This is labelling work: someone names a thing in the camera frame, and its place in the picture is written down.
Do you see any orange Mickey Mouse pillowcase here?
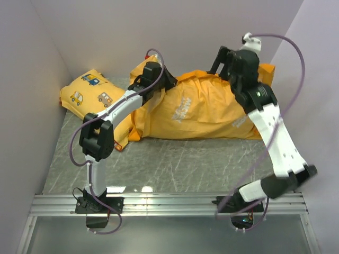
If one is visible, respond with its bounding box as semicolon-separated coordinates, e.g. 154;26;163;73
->
128;70;261;141

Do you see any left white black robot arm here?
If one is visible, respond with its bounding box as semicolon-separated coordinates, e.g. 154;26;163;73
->
79;61;177;213

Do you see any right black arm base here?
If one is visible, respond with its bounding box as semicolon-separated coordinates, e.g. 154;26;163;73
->
220;197;264;213

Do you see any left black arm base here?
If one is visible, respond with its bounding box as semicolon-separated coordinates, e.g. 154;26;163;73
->
75;191;124;214

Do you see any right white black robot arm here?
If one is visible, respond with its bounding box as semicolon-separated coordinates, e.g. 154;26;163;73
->
208;46;318;212

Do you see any yellow car print pillow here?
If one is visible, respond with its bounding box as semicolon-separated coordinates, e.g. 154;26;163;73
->
59;69;140;151

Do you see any right controller board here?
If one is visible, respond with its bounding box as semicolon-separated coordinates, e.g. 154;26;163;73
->
230;215;254;230

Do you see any left black controller box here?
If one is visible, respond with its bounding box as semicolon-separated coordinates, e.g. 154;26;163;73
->
85;216;109;229

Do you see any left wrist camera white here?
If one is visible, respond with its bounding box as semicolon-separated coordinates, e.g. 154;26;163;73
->
145;53;162;65

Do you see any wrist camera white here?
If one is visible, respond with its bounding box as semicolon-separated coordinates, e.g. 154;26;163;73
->
145;53;162;65
240;32;262;54

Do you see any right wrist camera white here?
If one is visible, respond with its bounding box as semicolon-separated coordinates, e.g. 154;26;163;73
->
240;32;262;54

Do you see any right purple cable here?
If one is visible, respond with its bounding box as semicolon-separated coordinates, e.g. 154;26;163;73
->
216;33;306;232

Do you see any purple cable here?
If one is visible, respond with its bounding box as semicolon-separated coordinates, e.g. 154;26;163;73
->
69;48;165;235
216;33;306;232

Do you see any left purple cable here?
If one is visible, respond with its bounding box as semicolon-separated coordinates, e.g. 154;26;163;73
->
69;48;165;235

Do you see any aluminium front rail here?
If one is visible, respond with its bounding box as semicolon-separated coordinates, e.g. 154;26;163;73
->
29;193;308;216

